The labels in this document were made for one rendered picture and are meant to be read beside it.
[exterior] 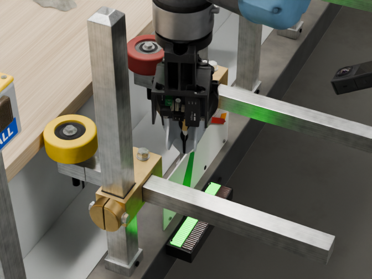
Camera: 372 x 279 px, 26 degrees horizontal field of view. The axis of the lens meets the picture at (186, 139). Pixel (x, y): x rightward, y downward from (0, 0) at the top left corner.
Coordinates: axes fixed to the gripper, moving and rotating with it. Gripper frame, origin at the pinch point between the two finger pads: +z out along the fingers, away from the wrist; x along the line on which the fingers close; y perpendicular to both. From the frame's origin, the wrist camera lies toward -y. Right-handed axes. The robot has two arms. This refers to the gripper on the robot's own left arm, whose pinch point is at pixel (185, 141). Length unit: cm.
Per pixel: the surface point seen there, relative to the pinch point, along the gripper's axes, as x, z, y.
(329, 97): 36, 93, -139
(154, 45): -8.3, 3.2, -28.8
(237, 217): 8.1, 8.3, 5.8
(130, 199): -7.4, 7.9, 4.2
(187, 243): 0.3, 23.7, -2.8
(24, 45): -30.8, 3.9, -27.5
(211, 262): 1, 94, -61
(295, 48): 18, 24, -62
